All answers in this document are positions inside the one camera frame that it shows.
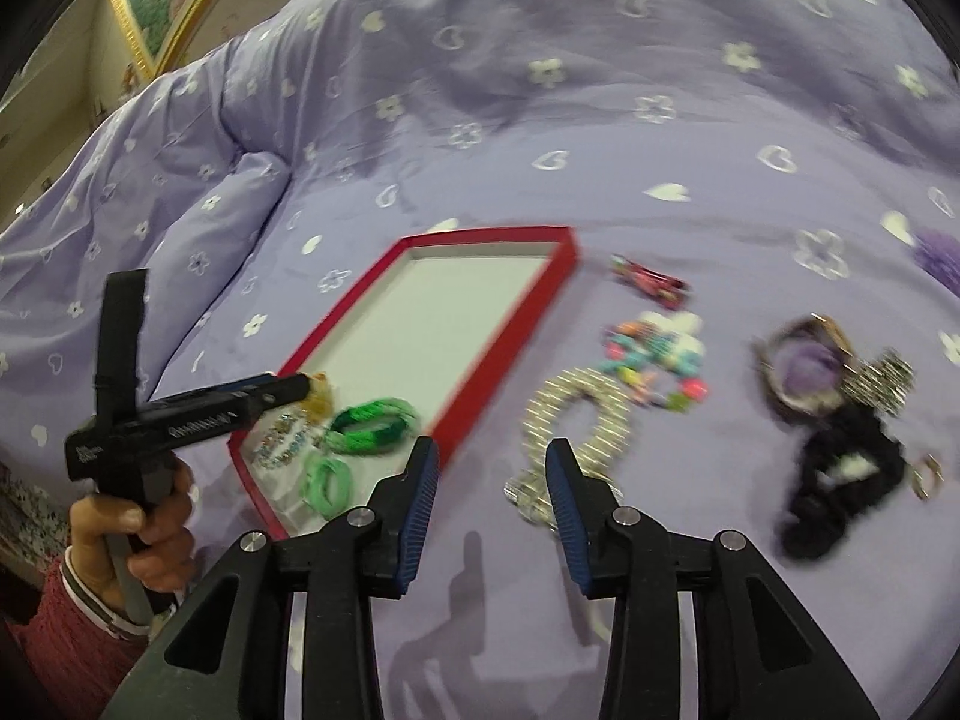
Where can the person's left hand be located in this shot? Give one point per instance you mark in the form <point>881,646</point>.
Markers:
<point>161,547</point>

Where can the purple flower hair accessory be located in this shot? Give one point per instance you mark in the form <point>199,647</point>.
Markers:
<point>941,255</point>

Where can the floral patterned sheet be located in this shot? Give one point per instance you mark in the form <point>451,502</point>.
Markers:
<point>30,510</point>

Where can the person's left forearm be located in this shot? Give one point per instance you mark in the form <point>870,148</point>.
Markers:
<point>52,615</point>

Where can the black scrunchie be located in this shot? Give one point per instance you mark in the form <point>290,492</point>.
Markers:
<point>825,510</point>

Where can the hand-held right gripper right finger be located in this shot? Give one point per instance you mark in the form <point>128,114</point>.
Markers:
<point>568,525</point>

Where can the red cardboard tray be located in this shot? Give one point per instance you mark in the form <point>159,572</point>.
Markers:
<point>427,315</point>

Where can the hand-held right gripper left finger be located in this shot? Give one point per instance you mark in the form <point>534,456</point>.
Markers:
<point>418,517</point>

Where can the yellow hair claw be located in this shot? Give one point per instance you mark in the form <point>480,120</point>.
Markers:
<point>321,399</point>

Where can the red hair clip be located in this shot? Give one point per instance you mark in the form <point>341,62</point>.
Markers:
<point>649,281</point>

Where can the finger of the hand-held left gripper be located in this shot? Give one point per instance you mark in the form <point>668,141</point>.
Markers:
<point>241,387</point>
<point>281,392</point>

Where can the purple flower print blanket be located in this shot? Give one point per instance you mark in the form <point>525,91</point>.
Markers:
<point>525,127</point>

